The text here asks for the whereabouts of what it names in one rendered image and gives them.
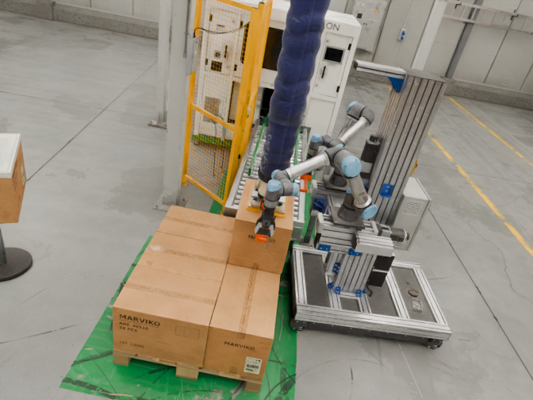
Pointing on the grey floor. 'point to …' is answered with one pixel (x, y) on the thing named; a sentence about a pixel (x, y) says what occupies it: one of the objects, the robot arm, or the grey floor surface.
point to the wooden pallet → (186, 369)
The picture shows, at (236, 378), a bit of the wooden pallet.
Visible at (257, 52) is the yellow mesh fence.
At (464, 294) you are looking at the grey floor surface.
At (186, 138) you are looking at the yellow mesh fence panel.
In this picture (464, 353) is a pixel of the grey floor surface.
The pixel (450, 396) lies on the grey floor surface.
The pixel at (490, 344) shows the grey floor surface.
